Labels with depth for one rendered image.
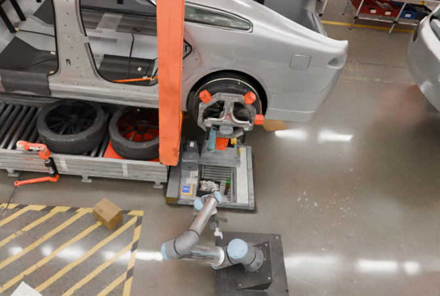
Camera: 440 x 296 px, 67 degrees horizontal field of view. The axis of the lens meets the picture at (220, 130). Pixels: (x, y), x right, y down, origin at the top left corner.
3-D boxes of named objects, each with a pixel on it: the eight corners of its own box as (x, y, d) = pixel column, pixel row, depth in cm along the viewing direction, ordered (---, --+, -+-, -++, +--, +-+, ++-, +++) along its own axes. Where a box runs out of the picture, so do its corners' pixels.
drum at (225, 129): (232, 120, 332) (234, 109, 322) (232, 135, 318) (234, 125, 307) (218, 118, 331) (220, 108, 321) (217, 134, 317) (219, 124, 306)
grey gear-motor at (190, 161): (199, 151, 390) (201, 131, 365) (196, 181, 361) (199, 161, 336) (183, 150, 389) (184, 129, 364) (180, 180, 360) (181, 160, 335)
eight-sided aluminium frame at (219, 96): (249, 135, 348) (259, 95, 309) (249, 140, 344) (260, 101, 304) (196, 131, 344) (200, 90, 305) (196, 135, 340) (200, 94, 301)
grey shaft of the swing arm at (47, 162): (60, 177, 349) (48, 146, 313) (58, 181, 345) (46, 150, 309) (51, 176, 348) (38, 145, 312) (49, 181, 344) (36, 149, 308)
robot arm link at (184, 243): (186, 240, 211) (218, 186, 272) (171, 245, 216) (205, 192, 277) (196, 254, 213) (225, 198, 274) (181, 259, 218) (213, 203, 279)
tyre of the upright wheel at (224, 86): (272, 99, 345) (229, 59, 310) (274, 115, 329) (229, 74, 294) (224, 129, 378) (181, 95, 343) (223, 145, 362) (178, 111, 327)
